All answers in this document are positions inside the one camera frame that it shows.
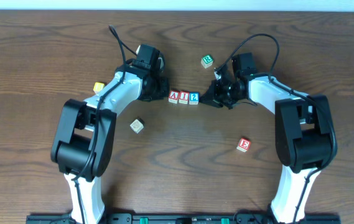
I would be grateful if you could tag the yellow topped wooden block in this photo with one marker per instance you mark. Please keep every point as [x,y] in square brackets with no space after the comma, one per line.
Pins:
[98,86]

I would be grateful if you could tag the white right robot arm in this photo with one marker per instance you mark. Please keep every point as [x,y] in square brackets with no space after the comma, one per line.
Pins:
[304,135]

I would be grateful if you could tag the green letter R wooden block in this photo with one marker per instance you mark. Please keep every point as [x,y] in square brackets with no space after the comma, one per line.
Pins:
[207,61]

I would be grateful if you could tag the red letter A wooden block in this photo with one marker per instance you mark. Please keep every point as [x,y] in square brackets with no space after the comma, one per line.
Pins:
[173,97]

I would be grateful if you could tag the blue letter P wooden block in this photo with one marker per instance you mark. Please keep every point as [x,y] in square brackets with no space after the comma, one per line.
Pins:
[137,125]

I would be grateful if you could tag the red letter I wooden block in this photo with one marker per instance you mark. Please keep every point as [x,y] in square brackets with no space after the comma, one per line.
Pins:
[184,97]

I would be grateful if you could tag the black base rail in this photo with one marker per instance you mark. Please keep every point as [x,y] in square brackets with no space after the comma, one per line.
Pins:
[127,218]

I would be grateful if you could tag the blue number 2 wooden block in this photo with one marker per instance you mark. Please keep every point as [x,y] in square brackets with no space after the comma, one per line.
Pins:
[194,98]

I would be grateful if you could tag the red letter E wooden block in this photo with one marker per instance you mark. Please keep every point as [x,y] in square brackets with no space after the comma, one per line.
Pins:
[243,145]

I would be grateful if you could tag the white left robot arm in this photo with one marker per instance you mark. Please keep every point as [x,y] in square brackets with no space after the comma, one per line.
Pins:
[83,142]

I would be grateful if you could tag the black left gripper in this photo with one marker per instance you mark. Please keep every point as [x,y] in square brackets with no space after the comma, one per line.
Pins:
[161,88]

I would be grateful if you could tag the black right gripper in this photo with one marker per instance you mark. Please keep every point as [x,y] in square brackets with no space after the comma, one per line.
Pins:
[221,92]

